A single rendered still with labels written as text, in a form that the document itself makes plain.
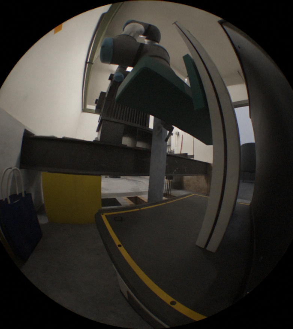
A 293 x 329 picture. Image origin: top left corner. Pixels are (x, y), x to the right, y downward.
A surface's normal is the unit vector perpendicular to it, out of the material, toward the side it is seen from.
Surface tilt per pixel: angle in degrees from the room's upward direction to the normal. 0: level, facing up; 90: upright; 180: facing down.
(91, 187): 90
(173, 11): 180
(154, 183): 90
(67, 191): 90
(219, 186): 90
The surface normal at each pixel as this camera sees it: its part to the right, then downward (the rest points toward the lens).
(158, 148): 0.46, 0.02
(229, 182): -0.81, -0.07
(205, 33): -0.07, 1.00
